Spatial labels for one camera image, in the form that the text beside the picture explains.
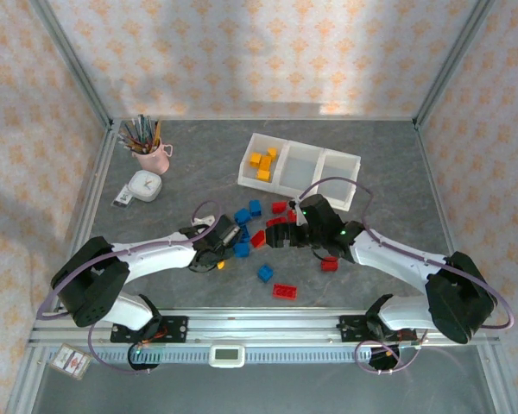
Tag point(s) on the blue lego brick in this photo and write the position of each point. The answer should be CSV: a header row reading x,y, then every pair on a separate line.
x,y
241,250
245,235
254,208
241,215
265,273

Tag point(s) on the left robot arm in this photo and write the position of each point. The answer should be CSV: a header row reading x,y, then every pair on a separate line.
x,y
155,259

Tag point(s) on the white square alarm clock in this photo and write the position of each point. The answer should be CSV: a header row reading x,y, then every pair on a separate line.
x,y
144,185

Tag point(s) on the white digital display device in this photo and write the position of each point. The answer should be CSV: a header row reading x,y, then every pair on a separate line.
x,y
227,355

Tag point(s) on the coloured pencil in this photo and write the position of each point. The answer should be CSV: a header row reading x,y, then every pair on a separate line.
x,y
143,133
157,133
130,138
128,146
149,133

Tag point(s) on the black round base connector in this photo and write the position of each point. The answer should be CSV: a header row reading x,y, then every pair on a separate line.
x,y
384,361
143,362

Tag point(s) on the laminated badge card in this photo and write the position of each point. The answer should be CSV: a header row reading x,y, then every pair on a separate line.
x,y
70,361

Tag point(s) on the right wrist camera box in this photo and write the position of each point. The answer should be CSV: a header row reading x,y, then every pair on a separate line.
x,y
302,215

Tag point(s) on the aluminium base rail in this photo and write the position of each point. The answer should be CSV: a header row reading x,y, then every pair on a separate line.
x,y
263,323

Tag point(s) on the aluminium back rail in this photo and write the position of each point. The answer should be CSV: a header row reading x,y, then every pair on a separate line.
x,y
263,118

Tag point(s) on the aluminium side rail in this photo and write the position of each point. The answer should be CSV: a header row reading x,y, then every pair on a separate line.
x,y
99,181
431,172

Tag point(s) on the aluminium frame post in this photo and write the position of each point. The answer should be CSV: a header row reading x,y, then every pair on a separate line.
x,y
449,64
75,64

